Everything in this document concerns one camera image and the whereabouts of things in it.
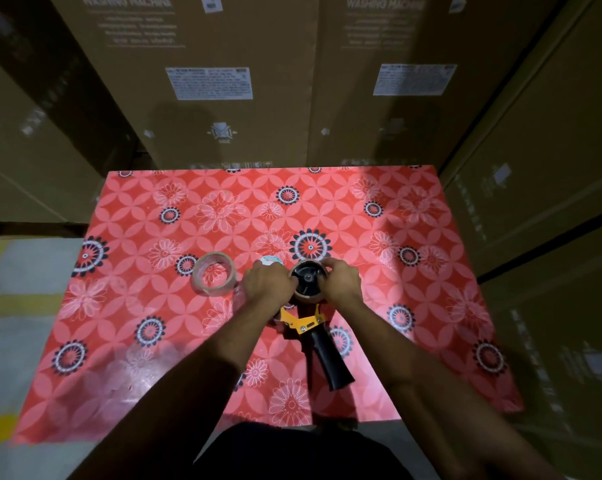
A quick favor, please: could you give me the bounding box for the person's right hand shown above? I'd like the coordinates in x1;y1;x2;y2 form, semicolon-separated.
320;258;364;307

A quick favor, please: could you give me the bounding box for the person's left hand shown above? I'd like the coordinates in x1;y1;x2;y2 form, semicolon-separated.
241;262;299;309

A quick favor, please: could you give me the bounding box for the brown tape roll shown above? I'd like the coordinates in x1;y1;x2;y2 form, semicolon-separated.
293;288;327;305

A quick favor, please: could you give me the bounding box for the black yellow tape dispenser gun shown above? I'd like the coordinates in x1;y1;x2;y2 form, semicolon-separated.
273;260;356;392

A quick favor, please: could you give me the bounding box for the person's left forearm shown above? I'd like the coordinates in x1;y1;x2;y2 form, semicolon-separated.
67;300;282;480

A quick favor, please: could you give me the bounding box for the person's right forearm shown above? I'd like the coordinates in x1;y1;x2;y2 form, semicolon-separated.
328;299;564;480

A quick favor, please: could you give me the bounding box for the clear tape roll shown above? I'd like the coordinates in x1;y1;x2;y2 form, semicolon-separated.
191;252;239;297

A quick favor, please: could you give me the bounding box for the red floral tablecloth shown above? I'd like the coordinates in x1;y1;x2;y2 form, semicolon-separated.
10;165;525;446

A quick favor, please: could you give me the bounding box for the large cardboard box white label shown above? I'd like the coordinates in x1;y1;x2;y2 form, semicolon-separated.
47;0;322;171
307;0;567;168

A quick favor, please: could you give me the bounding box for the person's black clothing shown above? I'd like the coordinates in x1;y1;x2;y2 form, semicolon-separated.
195;421;414;480

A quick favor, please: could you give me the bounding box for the white printed box label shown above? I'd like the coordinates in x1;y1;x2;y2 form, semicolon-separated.
373;64;458;97
165;67;254;101

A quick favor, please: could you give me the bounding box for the large plain cardboard box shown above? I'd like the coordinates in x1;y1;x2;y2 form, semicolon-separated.
0;45;108;225
439;0;602;278
480;219;602;480
0;0;147;170

